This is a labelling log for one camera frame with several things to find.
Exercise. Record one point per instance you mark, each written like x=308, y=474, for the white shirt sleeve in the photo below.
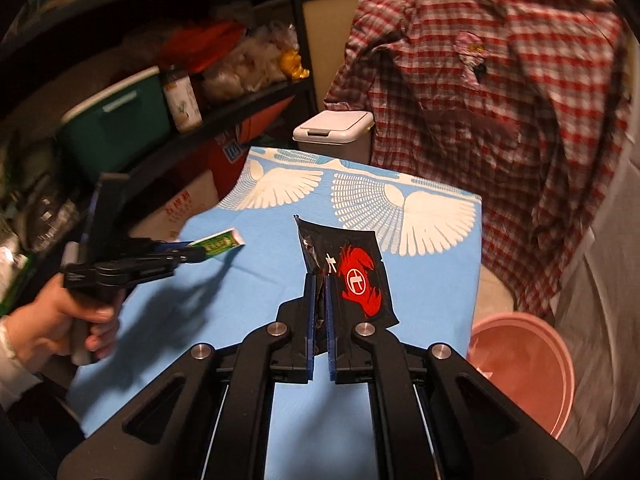
x=14, y=378

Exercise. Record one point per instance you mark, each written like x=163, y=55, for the green cooler box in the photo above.
x=105, y=131

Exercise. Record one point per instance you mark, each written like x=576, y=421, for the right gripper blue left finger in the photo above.
x=293, y=361

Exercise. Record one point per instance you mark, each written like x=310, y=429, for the person's left hand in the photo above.
x=43, y=328

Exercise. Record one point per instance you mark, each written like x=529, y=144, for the yellow plastic bag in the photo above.
x=291, y=65

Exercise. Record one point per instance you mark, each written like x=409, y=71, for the red plastic bag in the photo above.
x=194, y=49

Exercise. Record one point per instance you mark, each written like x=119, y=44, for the clear plastic bags of food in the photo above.
x=252, y=65

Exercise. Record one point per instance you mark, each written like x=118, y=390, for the black metal shelf rack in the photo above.
x=84, y=46

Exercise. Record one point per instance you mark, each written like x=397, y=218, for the red plaid shirt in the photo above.
x=522, y=102

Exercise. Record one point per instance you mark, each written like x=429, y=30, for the white rice sack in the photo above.
x=166, y=223

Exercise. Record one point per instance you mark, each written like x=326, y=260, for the pink plastic bucket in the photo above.
x=528, y=361

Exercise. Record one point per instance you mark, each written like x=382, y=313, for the green white ointment tube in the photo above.
x=218, y=244

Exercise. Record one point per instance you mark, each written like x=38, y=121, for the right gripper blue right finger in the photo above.
x=348, y=362

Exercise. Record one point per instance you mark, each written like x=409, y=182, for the blue cloth with white wings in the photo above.
x=149, y=411

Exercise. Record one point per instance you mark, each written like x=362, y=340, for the black red snack packet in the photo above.
x=355, y=260

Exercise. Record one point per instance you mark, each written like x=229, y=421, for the white lidded trash bin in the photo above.
x=344, y=135

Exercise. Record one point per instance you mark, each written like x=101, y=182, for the glass jar with label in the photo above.
x=181, y=99

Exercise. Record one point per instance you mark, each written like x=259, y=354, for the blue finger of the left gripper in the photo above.
x=182, y=252

